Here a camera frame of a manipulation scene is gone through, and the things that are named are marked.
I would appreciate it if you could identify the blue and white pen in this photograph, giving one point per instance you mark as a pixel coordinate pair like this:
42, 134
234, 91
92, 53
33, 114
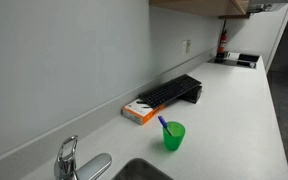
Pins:
162, 121

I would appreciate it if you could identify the green plastic cup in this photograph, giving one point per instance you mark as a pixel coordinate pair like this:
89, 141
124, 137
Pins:
174, 141

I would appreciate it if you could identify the orange and white cardboard box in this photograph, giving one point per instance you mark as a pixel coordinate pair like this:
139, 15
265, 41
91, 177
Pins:
139, 115

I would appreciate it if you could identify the black computer keyboard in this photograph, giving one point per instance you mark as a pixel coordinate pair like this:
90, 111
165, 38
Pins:
170, 90

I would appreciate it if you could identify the stainless steel sink basin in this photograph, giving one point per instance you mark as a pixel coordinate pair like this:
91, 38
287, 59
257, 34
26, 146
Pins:
140, 170

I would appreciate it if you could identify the red fire extinguisher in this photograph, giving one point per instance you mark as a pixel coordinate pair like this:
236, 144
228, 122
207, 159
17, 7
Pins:
222, 41

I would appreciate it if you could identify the chrome sink faucet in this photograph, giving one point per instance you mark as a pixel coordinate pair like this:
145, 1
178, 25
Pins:
93, 166

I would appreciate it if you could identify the white item on cooktop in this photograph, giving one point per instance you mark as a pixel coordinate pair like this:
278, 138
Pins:
233, 56

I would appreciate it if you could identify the white wall outlet plate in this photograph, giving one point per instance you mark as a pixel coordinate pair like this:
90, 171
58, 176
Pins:
184, 47

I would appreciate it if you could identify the wooden wall cabinet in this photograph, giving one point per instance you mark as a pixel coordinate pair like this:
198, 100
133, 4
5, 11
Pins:
204, 6

